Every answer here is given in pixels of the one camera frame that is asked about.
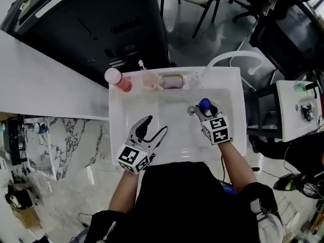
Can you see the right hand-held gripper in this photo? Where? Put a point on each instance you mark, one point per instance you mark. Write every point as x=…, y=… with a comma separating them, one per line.
x=217, y=130

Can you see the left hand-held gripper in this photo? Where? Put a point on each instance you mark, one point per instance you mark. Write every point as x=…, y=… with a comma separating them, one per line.
x=131, y=158

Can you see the blue bottle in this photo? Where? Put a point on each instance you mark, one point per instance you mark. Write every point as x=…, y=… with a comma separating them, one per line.
x=205, y=104

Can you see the orange bottle with white cap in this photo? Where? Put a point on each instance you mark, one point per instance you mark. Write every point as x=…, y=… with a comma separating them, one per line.
x=119, y=81

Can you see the person's right forearm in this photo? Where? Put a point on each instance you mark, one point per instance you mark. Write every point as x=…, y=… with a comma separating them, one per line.
x=236, y=166

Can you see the person's left forearm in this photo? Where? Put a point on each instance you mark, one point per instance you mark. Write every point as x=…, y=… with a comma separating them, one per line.
x=124, y=191

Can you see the black sink stand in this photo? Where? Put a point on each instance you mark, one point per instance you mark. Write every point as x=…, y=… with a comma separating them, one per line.
x=263, y=115

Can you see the metal sink drain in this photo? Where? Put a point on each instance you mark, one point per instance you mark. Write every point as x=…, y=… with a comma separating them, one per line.
x=191, y=110

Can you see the white sink basin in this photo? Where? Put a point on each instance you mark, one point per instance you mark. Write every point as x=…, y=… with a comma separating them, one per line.
x=162, y=125

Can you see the soap dish with soap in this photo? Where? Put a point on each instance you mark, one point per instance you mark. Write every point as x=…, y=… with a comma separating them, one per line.
x=171, y=81

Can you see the pink cup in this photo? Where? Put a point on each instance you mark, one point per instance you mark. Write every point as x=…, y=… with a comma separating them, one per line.
x=150, y=82

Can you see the white curved faucet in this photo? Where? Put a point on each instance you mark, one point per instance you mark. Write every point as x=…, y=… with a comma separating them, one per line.
x=238, y=54

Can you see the pink toothbrush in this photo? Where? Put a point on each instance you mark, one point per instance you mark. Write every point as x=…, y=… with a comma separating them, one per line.
x=142, y=65

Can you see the marble pattern cabinet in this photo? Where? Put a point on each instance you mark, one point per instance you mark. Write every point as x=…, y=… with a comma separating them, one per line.
x=71, y=145

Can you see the person's black shirt torso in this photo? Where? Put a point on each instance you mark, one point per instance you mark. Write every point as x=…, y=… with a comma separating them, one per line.
x=182, y=206

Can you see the small white sink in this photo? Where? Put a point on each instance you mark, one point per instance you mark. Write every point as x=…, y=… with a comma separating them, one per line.
x=291, y=120

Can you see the green cup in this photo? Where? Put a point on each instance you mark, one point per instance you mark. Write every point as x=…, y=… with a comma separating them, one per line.
x=300, y=87

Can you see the small black gadget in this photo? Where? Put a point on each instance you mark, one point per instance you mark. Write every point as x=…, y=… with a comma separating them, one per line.
x=307, y=111

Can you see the blue mug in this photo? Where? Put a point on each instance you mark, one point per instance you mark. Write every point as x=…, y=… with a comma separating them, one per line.
x=41, y=128

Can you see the black mesh office chair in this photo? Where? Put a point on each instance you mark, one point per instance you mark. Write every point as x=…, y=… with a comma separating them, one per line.
x=291, y=34

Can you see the large black appliance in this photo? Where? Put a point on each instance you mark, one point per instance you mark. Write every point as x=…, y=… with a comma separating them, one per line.
x=88, y=26

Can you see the grey white waist bag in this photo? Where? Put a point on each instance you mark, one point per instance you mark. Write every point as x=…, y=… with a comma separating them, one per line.
x=268, y=224

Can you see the black desk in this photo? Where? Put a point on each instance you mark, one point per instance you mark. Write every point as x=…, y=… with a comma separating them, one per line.
x=16, y=143

